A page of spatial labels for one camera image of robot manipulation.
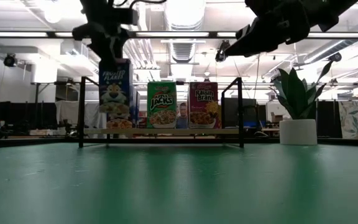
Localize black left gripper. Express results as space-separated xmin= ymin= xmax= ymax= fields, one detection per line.
xmin=72 ymin=18 xmax=130 ymax=71

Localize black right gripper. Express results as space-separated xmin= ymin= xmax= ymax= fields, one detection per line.
xmin=224 ymin=0 xmax=338 ymax=58

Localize Apple Jacks cereal box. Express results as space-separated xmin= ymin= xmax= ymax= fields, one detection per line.
xmin=147 ymin=81 xmax=178 ymax=129

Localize black overhead crossbeam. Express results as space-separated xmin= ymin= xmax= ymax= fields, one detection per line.
xmin=0 ymin=30 xmax=358 ymax=40

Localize white cloth cover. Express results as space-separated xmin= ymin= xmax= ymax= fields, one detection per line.
xmin=55 ymin=100 xmax=108 ymax=130

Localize black monitors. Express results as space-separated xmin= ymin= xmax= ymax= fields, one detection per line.
xmin=224 ymin=98 xmax=267 ymax=128
xmin=0 ymin=101 xmax=57 ymax=128

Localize brown cardboard box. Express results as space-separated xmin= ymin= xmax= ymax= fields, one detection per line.
xmin=270 ymin=111 xmax=284 ymax=123

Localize person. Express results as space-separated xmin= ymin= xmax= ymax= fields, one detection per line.
xmin=176 ymin=101 xmax=188 ymax=129

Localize green plant in white pot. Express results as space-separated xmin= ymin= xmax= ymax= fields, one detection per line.
xmin=272 ymin=60 xmax=334 ymax=146

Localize black partition panel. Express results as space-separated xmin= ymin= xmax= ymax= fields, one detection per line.
xmin=317 ymin=100 xmax=341 ymax=139

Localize floral patterned panel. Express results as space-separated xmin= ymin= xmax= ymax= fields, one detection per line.
xmin=338 ymin=101 xmax=358 ymax=140

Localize green table mat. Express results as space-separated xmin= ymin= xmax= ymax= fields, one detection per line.
xmin=0 ymin=142 xmax=358 ymax=224

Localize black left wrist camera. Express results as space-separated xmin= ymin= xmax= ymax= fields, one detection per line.
xmin=116 ymin=8 xmax=140 ymax=26

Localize silver ventilation duct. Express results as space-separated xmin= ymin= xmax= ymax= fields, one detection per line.
xmin=163 ymin=0 xmax=206 ymax=63
xmin=303 ymin=18 xmax=358 ymax=63

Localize wooden shelf with black frame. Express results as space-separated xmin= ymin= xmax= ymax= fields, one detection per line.
xmin=78 ymin=76 xmax=245 ymax=149

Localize black aluminium table frame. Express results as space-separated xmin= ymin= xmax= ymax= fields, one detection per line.
xmin=0 ymin=136 xmax=358 ymax=149

